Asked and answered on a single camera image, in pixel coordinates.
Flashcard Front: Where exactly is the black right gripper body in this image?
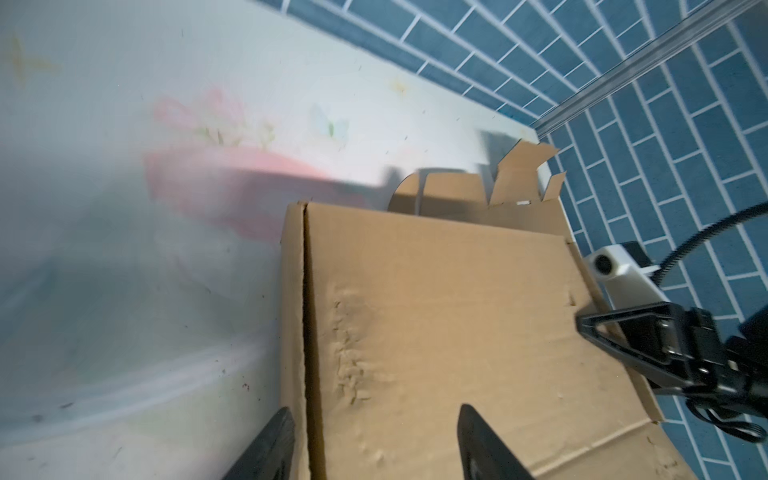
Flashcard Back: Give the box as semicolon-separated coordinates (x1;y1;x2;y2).
686;308;767;419

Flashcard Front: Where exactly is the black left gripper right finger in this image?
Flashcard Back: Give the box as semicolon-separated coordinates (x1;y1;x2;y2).
457;404;534;480

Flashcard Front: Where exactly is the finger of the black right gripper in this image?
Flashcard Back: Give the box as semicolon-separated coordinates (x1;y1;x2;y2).
576;302;696;390

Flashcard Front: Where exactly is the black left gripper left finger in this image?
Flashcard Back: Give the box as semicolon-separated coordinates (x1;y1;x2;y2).
223;407;295;480

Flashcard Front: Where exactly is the brown cardboard box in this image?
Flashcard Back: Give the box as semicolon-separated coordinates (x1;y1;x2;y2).
280;203;693;479

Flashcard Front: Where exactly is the flat brown cardboard sheet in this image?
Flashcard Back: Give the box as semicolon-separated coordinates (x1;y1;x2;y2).
388;140;573;242

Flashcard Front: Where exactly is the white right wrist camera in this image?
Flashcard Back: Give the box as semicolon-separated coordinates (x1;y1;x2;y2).
585;241;669;310

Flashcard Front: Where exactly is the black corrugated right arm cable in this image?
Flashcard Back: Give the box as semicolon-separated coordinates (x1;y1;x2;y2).
650;200;768;288

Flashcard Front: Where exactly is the grey metal corner post right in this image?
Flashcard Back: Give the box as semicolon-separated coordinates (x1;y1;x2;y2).
531;0;767;135

